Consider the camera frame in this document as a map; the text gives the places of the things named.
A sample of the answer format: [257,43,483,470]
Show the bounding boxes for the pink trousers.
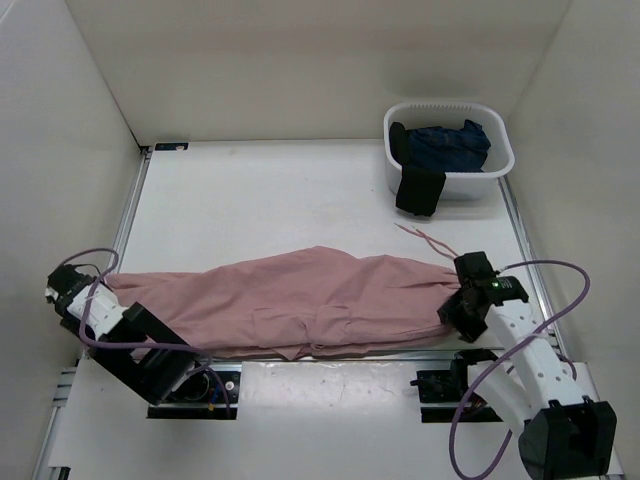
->
[106,246,459,360]

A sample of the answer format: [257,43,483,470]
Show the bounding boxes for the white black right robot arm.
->
[438,252,617,479]

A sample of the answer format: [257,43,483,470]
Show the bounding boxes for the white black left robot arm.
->
[45,264,211,406]

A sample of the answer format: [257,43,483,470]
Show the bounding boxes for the white plastic basin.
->
[383,100,515,201]

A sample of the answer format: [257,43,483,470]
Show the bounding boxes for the black garment over basin edge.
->
[389,122,446,217]

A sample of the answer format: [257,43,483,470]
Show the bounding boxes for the dark blue garment in basin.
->
[409,120,491,173]

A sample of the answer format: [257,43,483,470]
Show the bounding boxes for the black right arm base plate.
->
[410,349,502,424]

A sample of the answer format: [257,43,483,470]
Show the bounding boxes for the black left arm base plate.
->
[147,366,242,421]

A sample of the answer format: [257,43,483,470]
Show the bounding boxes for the aluminium table frame rail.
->
[29,142,626,480]

